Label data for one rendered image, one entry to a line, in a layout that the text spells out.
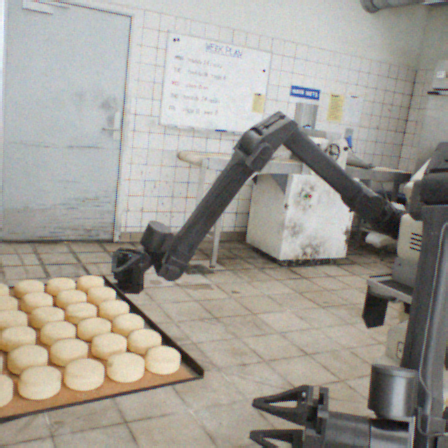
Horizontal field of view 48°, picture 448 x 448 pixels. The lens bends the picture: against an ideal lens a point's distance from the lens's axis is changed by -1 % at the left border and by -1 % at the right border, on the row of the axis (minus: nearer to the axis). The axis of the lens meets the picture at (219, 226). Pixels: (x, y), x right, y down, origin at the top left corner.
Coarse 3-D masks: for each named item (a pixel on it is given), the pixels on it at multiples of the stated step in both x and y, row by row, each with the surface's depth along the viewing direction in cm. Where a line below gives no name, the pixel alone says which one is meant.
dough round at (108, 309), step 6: (108, 300) 87; (114, 300) 87; (102, 306) 84; (108, 306) 85; (114, 306) 85; (120, 306) 85; (126, 306) 85; (102, 312) 84; (108, 312) 83; (114, 312) 83; (120, 312) 84; (126, 312) 85; (102, 318) 84; (108, 318) 83
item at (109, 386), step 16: (64, 320) 82; (0, 352) 69; (48, 352) 71; (64, 368) 67; (144, 368) 70; (16, 384) 62; (64, 384) 64; (112, 384) 65; (128, 384) 66; (144, 384) 66; (16, 400) 59; (32, 400) 60; (48, 400) 60; (64, 400) 60; (80, 400) 61; (0, 416) 56
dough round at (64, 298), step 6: (60, 294) 87; (66, 294) 87; (72, 294) 88; (78, 294) 88; (84, 294) 88; (60, 300) 86; (66, 300) 85; (72, 300) 86; (78, 300) 86; (84, 300) 87; (60, 306) 86; (66, 306) 85
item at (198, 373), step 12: (120, 300) 93; (132, 312) 89; (144, 324) 84; (156, 324) 82; (168, 336) 78; (180, 348) 75; (180, 360) 74; (192, 360) 72; (192, 372) 71; (204, 372) 70; (168, 384) 67; (108, 396) 62; (48, 408) 58; (60, 408) 59; (0, 420) 55
